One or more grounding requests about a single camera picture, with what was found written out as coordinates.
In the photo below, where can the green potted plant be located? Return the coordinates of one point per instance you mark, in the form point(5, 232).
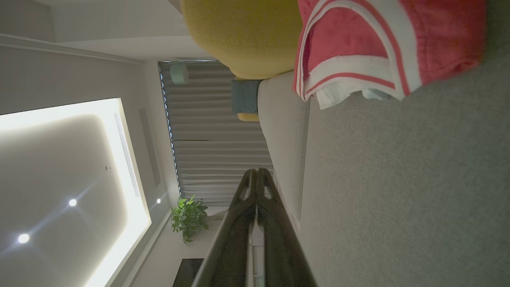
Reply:
point(189, 219)

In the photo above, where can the long ceiling air vent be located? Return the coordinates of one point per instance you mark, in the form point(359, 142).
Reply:
point(127, 155)

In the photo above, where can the dark flat screen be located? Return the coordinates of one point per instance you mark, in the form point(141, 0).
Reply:
point(187, 275)

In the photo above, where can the round pale green lamp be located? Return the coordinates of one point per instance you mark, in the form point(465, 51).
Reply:
point(179, 73)

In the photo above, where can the teal cushion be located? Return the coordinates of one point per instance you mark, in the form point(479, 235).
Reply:
point(245, 96)

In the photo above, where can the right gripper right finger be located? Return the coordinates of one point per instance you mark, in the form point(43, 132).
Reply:
point(281, 251)

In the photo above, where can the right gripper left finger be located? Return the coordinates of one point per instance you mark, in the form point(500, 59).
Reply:
point(231, 247)

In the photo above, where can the grey pleated curtain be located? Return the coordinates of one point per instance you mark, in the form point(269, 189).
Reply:
point(207, 151)

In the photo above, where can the small yellow cushion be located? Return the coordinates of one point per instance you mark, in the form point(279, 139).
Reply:
point(249, 117)

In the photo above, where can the red basketball jersey number 23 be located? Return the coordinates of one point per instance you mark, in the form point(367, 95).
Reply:
point(438, 36)

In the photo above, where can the large yellow cushion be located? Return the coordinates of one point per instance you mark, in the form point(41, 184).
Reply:
point(247, 36)

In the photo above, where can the grey sofa back cushion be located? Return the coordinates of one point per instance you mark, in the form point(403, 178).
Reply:
point(283, 139)

